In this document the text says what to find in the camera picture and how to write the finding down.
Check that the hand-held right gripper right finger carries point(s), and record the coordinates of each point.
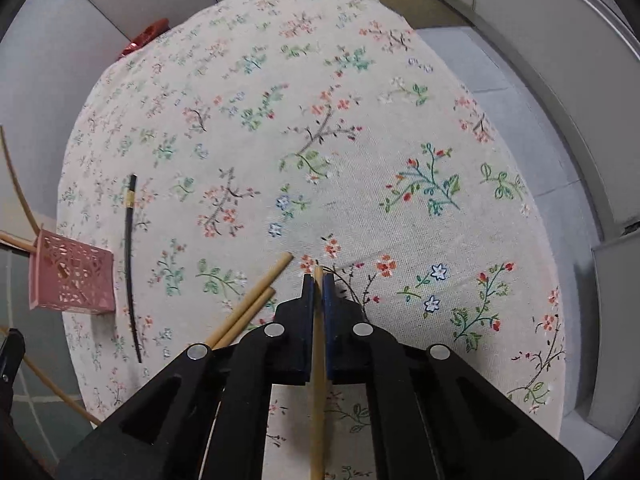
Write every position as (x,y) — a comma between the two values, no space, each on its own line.
(328,305)

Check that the brown floor mat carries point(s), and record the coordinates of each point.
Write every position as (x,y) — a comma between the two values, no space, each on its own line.
(425,7)

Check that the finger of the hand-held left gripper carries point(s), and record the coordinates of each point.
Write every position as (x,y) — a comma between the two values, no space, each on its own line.
(11,355)

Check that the floral tablecloth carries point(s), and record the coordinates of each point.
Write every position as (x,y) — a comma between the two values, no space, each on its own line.
(350,110)

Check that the bamboo chopstick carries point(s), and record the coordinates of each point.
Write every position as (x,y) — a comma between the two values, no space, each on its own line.
(260,287)
(250,312)
(17,241)
(20,194)
(317,435)
(60,391)

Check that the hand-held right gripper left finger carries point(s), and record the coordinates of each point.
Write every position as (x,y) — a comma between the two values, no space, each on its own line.
(310,305)

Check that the black chopstick with gold band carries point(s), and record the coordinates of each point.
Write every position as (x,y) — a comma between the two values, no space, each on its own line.
(129,260)

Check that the pink perforated plastic basket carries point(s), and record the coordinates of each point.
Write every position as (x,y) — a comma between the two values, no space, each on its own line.
(70,272)

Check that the trash bin with red bag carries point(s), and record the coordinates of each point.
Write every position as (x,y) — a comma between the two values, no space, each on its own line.
(147,35)

